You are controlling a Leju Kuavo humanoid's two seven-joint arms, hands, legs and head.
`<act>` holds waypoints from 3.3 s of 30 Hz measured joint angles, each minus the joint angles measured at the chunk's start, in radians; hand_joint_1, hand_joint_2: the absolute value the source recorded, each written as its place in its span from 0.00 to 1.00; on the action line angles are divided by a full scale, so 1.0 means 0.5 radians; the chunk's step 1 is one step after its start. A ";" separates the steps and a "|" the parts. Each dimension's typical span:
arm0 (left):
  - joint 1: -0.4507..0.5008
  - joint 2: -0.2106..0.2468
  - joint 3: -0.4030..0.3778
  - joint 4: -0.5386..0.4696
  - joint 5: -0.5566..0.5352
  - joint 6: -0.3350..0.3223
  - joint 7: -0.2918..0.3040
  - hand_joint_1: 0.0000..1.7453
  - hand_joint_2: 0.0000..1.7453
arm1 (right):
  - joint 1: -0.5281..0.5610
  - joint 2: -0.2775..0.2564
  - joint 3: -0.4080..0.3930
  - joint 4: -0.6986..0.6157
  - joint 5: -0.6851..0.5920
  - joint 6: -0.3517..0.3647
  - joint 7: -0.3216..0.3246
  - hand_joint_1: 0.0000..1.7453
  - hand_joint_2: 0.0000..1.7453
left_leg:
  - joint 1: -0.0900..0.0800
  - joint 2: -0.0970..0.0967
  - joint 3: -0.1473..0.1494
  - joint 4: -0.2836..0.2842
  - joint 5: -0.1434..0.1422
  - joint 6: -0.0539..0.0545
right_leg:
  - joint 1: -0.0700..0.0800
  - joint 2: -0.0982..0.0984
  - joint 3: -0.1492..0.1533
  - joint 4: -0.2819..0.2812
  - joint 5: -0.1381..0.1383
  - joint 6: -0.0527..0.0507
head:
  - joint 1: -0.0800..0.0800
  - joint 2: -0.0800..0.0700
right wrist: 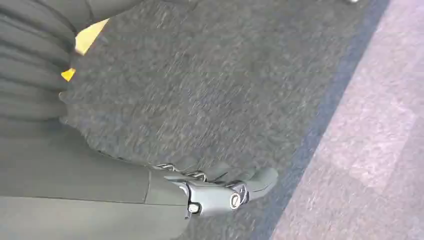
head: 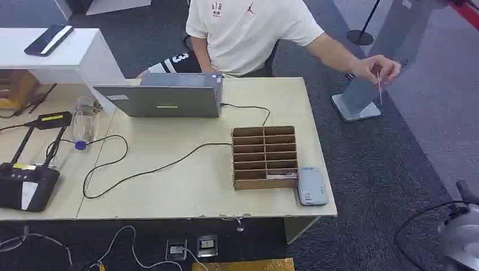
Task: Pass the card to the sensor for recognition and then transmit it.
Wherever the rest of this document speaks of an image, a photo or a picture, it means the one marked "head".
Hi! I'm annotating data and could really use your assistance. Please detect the thin white card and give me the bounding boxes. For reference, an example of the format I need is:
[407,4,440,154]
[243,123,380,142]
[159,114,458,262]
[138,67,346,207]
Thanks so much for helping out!
[376,69,384,107]

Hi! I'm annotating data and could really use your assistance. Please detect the white furniture block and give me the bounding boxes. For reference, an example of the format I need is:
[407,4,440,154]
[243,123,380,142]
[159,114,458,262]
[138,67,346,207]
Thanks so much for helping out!
[53,0,153,21]

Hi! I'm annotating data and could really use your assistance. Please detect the steel floor outlet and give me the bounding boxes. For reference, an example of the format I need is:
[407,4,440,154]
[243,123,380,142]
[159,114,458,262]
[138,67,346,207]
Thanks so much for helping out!
[196,234,219,259]

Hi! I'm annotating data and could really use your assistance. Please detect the person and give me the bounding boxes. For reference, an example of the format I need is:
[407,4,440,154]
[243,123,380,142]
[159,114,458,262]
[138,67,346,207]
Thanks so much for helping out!
[137,0,402,84]

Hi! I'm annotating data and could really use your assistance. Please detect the red barrier belt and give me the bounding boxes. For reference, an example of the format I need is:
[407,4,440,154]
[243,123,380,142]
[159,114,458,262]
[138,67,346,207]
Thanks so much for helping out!
[448,0,479,32]

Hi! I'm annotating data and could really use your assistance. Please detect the grey handheld device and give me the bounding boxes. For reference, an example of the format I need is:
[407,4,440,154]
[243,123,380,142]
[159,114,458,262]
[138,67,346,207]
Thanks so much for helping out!
[297,167,330,207]

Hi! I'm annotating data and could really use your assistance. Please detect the gold floor plate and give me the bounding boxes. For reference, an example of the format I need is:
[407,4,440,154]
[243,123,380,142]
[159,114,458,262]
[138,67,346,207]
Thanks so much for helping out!
[191,257,296,271]

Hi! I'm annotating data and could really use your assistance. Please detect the short black laptop cable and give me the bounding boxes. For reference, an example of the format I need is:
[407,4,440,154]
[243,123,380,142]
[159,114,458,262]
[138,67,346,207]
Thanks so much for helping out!
[220,103,271,127]

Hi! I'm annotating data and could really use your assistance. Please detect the black smartphone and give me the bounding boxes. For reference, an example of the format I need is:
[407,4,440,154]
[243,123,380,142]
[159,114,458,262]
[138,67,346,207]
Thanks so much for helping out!
[23,24,75,58]

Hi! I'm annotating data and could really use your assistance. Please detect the pale side desk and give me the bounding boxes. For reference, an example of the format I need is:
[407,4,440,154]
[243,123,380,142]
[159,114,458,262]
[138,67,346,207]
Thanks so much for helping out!
[0,84,117,222]

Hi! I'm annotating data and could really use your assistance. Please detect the white floor cable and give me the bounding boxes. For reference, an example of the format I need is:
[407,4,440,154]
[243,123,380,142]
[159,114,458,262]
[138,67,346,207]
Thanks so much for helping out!
[85,225,209,271]

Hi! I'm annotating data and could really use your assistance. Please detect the brown cardboard box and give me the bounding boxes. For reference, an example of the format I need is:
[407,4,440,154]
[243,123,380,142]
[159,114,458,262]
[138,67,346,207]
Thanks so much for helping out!
[0,69,41,110]

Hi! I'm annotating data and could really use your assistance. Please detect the grey floor cable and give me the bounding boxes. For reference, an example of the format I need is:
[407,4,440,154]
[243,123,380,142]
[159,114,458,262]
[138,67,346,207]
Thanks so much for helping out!
[0,231,74,266]

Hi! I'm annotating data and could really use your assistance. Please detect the white shelf stand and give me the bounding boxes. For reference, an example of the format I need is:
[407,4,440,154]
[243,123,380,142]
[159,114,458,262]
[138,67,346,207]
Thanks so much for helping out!
[0,27,127,115]

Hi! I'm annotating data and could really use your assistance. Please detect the floor outlet with white plug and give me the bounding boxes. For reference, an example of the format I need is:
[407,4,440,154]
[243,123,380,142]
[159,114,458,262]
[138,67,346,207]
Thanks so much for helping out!
[165,239,188,261]

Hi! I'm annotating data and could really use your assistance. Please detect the black adapter with yellow label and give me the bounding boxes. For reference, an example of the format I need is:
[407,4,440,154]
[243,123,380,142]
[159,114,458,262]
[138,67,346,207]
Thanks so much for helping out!
[24,111,73,131]

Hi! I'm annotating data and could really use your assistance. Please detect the grey laptop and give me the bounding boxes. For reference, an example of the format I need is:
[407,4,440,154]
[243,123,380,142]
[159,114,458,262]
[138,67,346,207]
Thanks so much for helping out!
[93,72,224,119]

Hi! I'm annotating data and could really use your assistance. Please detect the black stanchion post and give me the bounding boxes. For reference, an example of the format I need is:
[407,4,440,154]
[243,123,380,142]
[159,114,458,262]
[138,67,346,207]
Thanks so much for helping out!
[346,0,382,47]

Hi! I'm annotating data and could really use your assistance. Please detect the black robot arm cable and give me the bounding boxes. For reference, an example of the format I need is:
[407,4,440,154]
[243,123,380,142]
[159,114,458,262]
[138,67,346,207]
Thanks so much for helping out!
[393,200,469,271]

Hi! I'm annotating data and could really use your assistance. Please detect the person's left hand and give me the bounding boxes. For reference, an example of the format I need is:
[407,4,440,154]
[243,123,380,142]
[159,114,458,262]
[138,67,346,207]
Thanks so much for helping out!
[353,54,402,85]

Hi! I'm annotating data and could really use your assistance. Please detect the card with pale face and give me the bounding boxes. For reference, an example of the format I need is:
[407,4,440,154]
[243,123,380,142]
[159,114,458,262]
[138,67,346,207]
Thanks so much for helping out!
[265,171,299,180]

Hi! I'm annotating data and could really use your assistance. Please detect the long black cable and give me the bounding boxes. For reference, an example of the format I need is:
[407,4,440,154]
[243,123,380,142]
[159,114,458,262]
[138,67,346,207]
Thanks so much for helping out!
[82,134,233,200]

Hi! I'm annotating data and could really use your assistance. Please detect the clear plastic water bottle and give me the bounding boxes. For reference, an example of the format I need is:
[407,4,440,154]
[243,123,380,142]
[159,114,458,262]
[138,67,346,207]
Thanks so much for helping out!
[72,95,99,151]

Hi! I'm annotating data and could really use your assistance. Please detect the wooden card box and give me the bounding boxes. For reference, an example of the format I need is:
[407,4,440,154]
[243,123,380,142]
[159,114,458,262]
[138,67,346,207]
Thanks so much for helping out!
[230,125,300,191]

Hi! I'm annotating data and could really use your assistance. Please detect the black router with antennas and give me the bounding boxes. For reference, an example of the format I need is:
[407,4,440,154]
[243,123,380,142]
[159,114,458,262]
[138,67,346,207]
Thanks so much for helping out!
[0,126,68,213]

